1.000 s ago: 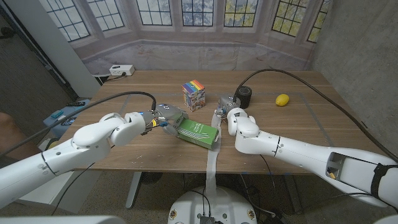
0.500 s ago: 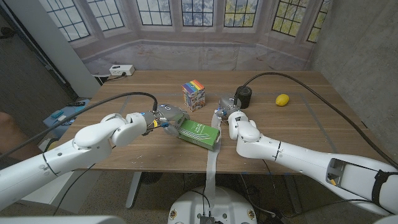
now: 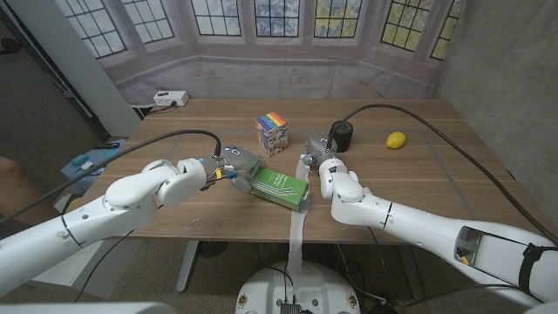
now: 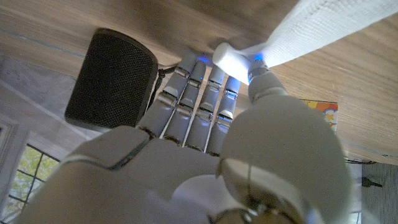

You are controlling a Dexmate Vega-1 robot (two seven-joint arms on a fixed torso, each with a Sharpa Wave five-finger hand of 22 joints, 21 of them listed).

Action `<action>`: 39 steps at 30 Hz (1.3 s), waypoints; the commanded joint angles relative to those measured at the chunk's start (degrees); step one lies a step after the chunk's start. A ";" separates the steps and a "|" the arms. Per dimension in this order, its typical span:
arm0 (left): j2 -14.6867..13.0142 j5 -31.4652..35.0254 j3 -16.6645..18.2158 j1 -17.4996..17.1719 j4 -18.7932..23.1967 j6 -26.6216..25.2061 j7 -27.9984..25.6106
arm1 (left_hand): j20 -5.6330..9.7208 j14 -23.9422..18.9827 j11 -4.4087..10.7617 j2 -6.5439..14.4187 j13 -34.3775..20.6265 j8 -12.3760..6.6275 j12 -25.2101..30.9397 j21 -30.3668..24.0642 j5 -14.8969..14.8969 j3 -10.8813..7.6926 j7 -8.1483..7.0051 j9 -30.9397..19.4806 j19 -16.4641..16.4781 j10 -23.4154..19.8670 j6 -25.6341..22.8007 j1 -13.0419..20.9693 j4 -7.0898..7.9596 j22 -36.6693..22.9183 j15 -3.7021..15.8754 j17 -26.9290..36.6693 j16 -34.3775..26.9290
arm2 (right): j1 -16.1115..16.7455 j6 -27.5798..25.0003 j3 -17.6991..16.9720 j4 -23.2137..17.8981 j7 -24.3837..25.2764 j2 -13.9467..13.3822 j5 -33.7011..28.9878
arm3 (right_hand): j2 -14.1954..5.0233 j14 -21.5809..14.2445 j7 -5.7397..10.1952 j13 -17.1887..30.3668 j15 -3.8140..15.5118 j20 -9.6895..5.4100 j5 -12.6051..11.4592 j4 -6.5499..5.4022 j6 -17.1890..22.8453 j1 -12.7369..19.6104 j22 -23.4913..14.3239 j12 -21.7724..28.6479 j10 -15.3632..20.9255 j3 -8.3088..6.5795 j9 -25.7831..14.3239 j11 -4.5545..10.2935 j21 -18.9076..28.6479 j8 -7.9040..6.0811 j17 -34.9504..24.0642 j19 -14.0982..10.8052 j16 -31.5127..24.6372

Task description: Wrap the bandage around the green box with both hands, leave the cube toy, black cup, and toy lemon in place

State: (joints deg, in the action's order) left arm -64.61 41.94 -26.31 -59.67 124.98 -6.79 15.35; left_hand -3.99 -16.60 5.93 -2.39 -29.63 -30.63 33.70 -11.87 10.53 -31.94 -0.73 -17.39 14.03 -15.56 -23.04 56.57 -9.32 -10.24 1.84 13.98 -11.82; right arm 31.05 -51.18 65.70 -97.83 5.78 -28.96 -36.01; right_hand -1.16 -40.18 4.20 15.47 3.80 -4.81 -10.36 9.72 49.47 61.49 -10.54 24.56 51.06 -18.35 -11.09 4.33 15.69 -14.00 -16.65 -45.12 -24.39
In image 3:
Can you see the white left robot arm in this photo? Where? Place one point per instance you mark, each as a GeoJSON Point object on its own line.
{"type": "Point", "coordinates": [117, 205]}

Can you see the person bare leg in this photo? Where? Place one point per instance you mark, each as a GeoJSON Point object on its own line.
{"type": "Point", "coordinates": [17, 187]}

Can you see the printed window backdrop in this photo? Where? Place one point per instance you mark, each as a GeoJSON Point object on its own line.
{"type": "Point", "coordinates": [279, 65]}

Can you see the yellow toy lemon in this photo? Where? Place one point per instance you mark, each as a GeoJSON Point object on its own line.
{"type": "Point", "coordinates": [396, 140]}

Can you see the teal small case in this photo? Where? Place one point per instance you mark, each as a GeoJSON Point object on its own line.
{"type": "Point", "coordinates": [80, 160]}

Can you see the dark round floor object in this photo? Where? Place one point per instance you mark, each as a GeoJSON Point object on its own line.
{"type": "Point", "coordinates": [213, 249]}

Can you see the green white carton box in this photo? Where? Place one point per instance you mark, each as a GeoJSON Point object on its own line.
{"type": "Point", "coordinates": [281, 189]}

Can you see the blue stool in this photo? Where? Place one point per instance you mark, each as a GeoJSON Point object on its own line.
{"type": "Point", "coordinates": [109, 154]}

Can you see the white robot shoulder cover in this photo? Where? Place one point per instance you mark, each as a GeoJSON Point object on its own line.
{"type": "Point", "coordinates": [87, 309]}

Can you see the yellow black object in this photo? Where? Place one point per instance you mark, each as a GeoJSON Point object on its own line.
{"type": "Point", "coordinates": [72, 204]}

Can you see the white power strip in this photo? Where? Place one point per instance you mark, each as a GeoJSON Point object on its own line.
{"type": "Point", "coordinates": [171, 98]}

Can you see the black remote control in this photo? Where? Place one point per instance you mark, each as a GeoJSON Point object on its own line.
{"type": "Point", "coordinates": [106, 145]}

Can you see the small white object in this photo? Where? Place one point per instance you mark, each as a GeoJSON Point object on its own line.
{"type": "Point", "coordinates": [86, 165]}

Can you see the white robot torso base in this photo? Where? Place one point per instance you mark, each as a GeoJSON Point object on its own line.
{"type": "Point", "coordinates": [301, 292]}

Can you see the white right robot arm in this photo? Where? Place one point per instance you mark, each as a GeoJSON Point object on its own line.
{"type": "Point", "coordinates": [414, 222]}

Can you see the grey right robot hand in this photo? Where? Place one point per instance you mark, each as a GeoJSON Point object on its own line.
{"type": "Point", "coordinates": [318, 148]}

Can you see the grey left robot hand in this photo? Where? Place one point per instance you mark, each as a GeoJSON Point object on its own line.
{"type": "Point", "coordinates": [240, 159]}

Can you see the grey table leg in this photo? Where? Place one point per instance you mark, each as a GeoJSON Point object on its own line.
{"type": "Point", "coordinates": [412, 275]}
{"type": "Point", "coordinates": [187, 266]}

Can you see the rainbow cube toy box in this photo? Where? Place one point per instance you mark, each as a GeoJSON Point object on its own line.
{"type": "Point", "coordinates": [272, 135]}

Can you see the white gauze bandage strip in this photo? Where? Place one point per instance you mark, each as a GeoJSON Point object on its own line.
{"type": "Point", "coordinates": [297, 231]}

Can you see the black floor power box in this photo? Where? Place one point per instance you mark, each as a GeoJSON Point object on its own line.
{"type": "Point", "coordinates": [388, 307]}

